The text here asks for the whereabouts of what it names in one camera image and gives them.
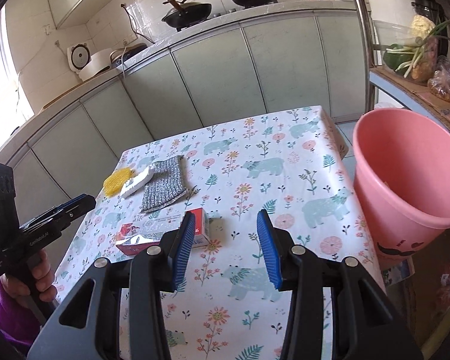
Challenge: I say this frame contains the induction cooker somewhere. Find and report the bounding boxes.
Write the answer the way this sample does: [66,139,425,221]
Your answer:
[109,43,148,64]

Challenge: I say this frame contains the red white carton box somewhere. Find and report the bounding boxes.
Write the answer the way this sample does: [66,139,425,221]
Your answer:
[115,208,209,256]

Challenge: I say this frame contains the flat yellow foam net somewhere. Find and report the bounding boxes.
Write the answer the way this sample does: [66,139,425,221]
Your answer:
[103,167,135,197]

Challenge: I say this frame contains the black wok with lid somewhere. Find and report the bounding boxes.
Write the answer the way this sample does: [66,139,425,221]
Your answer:
[161,0,212,32]

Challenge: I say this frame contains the bag of brown food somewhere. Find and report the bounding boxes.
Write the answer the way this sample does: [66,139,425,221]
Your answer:
[427,55,450,103]

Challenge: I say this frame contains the cauliflower head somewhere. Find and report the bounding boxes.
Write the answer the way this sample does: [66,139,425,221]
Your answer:
[409,15,436,40]

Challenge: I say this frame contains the silver mesh scouring cloth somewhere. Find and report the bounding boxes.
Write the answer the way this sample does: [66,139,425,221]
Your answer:
[140,155,188,214]

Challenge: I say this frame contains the metal storage rack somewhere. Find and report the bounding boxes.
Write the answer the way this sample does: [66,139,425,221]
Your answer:
[342,0,450,147]

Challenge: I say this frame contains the person's left hand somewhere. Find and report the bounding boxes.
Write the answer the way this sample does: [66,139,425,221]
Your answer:
[0,250,57,308]

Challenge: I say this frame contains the white rice cooker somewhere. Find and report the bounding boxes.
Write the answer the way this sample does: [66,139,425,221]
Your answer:
[66,43,113,81]

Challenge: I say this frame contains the black blender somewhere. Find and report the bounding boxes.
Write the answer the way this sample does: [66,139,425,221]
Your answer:
[411,0,441,24]

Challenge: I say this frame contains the floral bear tablecloth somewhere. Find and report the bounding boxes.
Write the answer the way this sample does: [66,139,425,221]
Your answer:
[56,106,380,359]

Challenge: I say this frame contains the kitchen counter cabinets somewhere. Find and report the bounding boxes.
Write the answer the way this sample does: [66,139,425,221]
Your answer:
[0,1,366,222]

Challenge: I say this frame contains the pink plastic bucket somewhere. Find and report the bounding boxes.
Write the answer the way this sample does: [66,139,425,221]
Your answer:
[353,108,450,270]

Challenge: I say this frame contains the purple sleeve forearm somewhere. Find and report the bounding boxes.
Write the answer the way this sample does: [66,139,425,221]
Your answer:
[0,279,40,352]

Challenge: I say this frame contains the green onions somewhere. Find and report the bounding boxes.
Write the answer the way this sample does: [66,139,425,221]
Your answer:
[375,19,450,84]

